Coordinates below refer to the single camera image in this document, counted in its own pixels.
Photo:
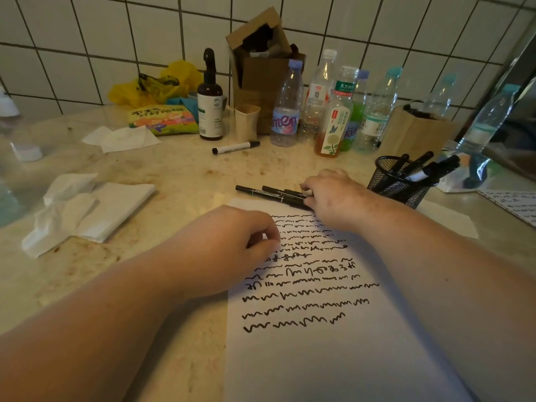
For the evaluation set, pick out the person's left hand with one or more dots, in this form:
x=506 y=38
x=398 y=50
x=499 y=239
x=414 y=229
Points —
x=217 y=255

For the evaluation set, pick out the person's right hand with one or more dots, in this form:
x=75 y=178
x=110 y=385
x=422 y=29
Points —
x=339 y=200

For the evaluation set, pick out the black mesh pen holder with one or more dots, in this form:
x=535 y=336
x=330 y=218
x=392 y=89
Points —
x=402 y=192

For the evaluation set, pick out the white paper sheet fine scribbles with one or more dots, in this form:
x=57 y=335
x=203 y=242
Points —
x=335 y=364

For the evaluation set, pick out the person's left forearm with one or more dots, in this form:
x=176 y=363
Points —
x=83 y=347

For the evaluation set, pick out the person's right forearm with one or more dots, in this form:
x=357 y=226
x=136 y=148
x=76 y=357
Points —
x=460 y=297

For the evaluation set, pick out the orange tea bottle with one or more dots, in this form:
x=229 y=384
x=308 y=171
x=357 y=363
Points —
x=333 y=133

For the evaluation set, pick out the water bottle teal cap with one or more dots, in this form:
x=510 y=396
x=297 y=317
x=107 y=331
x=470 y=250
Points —
x=439 y=100
x=374 y=123
x=483 y=125

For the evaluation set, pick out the green soda bottle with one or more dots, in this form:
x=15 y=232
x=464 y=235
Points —
x=356 y=115

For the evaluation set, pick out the clear bottle purple cap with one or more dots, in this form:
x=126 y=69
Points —
x=286 y=123

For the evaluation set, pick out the small cardboard box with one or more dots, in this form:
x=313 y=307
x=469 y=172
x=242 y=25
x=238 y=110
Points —
x=416 y=136

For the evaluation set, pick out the folded white napkin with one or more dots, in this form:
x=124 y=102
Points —
x=119 y=209

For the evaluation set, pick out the clear bottle white cap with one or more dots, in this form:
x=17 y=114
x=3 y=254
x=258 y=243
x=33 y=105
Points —
x=318 y=94

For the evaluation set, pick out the small white paper piece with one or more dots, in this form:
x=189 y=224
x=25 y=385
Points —
x=452 y=219

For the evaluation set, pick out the beige cup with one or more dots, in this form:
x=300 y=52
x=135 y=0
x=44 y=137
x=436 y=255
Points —
x=247 y=125

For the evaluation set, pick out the brown spray bottle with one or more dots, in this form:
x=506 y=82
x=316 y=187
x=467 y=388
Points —
x=210 y=115

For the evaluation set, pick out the clear plastic bag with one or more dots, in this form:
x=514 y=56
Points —
x=477 y=171

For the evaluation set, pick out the colourful snack packet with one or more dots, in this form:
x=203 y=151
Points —
x=163 y=120

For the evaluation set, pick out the open cardboard box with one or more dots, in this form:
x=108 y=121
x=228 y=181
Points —
x=264 y=75

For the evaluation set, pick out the flat white tissue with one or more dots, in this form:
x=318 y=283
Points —
x=125 y=140

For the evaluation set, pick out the crumpled white tissue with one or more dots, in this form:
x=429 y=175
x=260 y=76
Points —
x=50 y=217

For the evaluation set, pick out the zigzag scribbled paper sheet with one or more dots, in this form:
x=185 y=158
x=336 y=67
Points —
x=513 y=205

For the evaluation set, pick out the yellow plastic bag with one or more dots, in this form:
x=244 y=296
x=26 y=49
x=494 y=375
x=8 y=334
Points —
x=125 y=94

